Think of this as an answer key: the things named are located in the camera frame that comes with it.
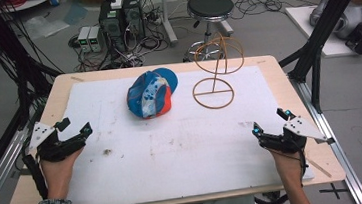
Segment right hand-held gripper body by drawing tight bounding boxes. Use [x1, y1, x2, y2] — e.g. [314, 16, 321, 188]
[255, 112, 337, 158]

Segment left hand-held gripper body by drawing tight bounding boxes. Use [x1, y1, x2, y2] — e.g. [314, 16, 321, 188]
[24, 116, 89, 166]

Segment wooden wire hat stand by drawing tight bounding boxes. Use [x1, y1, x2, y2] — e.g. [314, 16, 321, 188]
[186, 29, 250, 113]

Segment blue and orange cap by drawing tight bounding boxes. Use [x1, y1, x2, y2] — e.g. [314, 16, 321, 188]
[123, 65, 182, 122]

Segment person's left hand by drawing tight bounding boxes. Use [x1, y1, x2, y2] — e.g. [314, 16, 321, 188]
[38, 147, 90, 202]

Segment person's right hand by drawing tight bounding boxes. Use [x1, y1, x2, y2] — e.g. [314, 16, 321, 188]
[268, 146, 308, 194]

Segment thin wooden strip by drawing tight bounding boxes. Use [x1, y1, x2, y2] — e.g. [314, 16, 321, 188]
[304, 155, 333, 181]

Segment white table mat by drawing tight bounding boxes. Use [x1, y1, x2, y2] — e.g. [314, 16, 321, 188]
[55, 59, 317, 204]

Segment white floor platform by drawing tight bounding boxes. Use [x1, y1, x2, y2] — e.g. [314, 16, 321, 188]
[284, 0, 362, 62]

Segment grey power supply unit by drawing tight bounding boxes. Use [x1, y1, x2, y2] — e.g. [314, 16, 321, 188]
[86, 24, 106, 54]
[75, 25, 94, 55]

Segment clear plastic sheet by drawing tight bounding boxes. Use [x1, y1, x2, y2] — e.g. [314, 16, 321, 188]
[22, 11, 72, 42]

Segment black computer tower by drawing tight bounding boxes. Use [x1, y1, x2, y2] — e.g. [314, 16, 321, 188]
[96, 0, 129, 55]
[121, 0, 147, 44]

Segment grey rounded machine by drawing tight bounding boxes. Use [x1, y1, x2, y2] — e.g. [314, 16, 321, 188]
[307, 0, 362, 44]

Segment black round stool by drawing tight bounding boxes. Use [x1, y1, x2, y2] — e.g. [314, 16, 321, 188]
[176, 0, 241, 64]

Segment white box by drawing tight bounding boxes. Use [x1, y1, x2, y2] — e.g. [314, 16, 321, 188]
[110, 0, 125, 10]

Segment white table leg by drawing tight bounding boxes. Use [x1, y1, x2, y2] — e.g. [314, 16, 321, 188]
[158, 0, 181, 48]

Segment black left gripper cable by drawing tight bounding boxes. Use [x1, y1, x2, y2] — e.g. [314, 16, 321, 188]
[21, 150, 51, 202]

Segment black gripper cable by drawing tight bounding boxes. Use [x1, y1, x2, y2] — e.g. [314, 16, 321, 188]
[21, 150, 51, 202]
[267, 138, 313, 190]

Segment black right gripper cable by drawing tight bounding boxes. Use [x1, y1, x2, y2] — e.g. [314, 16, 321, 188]
[267, 138, 313, 190]

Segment tangle of floor cables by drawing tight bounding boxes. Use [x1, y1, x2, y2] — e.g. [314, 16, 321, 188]
[228, 0, 322, 22]

